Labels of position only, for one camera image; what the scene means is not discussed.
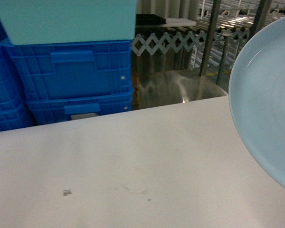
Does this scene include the light blue oval tray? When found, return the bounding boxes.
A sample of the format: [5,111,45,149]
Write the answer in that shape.
[228,16,285,188]

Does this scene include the stainless steel table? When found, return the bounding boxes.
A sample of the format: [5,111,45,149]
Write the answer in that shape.
[138,69,228,109]

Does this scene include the expandable roller conveyor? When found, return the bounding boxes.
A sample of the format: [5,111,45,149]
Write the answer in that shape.
[131,26,249,57]

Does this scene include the blue crate right top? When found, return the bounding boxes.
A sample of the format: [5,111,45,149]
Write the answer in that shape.
[3,40,132,101]

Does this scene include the blue crate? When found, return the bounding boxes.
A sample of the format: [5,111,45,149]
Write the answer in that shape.
[3,40,132,101]
[27,92,132,125]
[0,21,27,117]
[0,104,36,132]

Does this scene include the blue crate right bottom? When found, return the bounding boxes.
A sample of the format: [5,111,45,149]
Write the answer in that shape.
[27,92,132,125]

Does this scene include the blue crate middle bottom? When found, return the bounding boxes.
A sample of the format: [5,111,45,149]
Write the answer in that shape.
[0,104,36,132]

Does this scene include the blue crate middle top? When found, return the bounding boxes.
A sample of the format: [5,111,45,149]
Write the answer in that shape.
[0,21,27,117]

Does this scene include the teal plastic box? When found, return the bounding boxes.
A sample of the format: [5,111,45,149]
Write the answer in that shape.
[0,0,137,45]

